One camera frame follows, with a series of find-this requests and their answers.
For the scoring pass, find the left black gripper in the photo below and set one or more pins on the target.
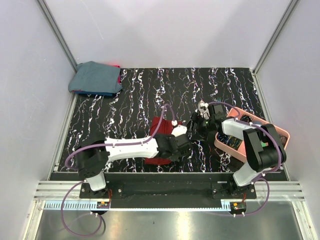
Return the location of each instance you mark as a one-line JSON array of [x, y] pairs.
[[175, 158]]

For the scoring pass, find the dark red cloth napkin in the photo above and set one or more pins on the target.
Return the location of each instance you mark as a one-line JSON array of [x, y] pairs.
[[164, 128]]

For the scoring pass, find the folded pink cloth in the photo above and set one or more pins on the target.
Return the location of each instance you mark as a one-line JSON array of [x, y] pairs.
[[116, 71]]

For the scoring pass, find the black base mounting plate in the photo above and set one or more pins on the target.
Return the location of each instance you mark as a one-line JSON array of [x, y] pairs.
[[169, 190]]

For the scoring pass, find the dark patterned rolled sock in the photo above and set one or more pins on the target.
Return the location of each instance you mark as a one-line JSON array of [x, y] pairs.
[[246, 118]]

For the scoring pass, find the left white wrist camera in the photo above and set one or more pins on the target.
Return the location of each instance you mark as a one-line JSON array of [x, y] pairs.
[[178, 129]]

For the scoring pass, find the aluminium frame post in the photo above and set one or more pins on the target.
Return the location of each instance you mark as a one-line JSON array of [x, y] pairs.
[[44, 8], [276, 34]]

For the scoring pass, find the folded grey-blue cloth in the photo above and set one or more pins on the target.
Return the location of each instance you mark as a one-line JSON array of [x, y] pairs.
[[94, 77]]

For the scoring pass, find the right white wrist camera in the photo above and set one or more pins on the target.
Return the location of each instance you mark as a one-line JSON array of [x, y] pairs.
[[206, 114]]

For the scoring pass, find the blue dotted rolled sock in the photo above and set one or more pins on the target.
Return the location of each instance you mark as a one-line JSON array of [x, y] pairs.
[[223, 138]]

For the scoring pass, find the right aluminium frame post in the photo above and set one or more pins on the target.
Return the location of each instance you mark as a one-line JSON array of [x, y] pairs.
[[276, 34]]

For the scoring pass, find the silver spoon patterned handle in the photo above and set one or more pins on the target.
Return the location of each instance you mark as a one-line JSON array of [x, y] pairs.
[[201, 107]]

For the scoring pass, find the pink divided organizer tray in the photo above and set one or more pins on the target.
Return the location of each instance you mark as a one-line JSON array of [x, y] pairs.
[[261, 145]]

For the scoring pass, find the brown patterned rolled sock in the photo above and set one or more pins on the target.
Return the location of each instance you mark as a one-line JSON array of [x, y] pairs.
[[283, 139]]

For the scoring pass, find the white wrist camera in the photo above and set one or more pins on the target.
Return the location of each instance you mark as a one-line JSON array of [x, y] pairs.
[[178, 129], [206, 114]]

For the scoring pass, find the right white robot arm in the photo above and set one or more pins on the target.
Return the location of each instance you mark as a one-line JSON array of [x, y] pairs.
[[242, 179]]

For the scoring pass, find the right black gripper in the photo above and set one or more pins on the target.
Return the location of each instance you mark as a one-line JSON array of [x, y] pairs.
[[200, 135]]

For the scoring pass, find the left aluminium frame post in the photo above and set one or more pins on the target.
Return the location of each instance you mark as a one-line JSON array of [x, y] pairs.
[[44, 8]]

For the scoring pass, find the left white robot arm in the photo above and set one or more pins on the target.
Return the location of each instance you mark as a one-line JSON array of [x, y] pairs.
[[91, 159]]

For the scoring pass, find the yellow blue rolled sock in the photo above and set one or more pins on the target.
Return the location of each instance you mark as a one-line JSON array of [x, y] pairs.
[[233, 142]]

